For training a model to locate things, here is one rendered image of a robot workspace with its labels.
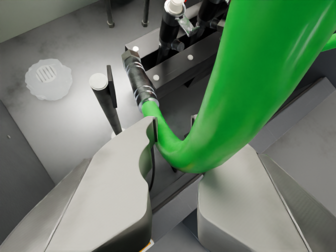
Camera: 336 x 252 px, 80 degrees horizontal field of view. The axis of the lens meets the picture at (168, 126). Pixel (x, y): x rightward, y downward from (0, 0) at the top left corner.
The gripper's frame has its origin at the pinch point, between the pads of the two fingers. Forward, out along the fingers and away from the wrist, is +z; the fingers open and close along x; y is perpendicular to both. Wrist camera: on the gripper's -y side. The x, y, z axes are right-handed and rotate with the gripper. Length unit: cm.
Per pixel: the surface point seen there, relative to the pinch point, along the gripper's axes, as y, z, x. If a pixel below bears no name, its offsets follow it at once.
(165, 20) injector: -3.8, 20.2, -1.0
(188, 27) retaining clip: -2.9, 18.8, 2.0
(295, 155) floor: 95, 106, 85
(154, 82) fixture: 6.0, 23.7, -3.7
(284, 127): 17.3, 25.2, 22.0
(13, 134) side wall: 14.8, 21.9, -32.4
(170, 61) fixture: 3.4, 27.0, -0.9
